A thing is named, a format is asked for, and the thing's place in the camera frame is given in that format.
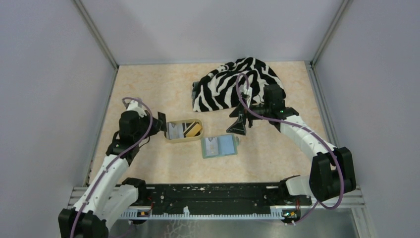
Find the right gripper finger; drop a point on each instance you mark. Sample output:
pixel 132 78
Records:
pixel 238 112
pixel 238 127

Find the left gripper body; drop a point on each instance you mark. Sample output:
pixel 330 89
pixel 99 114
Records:
pixel 154 129

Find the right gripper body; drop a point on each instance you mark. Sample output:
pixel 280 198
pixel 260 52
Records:
pixel 262 110

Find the glossy black card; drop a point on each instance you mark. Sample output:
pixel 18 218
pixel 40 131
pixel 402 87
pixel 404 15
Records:
pixel 162 121

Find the light blue card holder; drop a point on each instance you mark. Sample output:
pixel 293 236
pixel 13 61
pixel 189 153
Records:
pixel 227 145

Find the grey patterned card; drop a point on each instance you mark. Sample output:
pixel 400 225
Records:
pixel 211 146

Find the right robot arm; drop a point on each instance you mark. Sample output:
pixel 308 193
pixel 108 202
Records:
pixel 332 170

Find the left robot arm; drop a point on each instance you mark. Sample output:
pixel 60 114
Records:
pixel 94 214

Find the silver VIP card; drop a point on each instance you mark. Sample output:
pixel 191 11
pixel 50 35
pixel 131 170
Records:
pixel 175 130

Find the beige oval card tray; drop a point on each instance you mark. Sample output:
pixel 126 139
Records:
pixel 186 139

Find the zebra striped cloth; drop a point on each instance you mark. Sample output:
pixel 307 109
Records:
pixel 217 89

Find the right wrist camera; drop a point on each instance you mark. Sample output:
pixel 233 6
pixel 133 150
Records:
pixel 247 94

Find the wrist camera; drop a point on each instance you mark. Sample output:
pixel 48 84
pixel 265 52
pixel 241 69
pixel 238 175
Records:
pixel 134 105
pixel 247 94

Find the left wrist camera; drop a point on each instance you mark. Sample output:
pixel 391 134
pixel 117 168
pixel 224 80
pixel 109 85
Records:
pixel 134 105

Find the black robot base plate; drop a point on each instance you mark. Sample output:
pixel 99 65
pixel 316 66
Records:
pixel 255 197

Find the white slotted cable duct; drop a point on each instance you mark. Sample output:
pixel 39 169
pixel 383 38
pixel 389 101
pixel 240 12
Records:
pixel 134 214

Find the aluminium frame rail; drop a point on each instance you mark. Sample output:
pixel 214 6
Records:
pixel 352 199

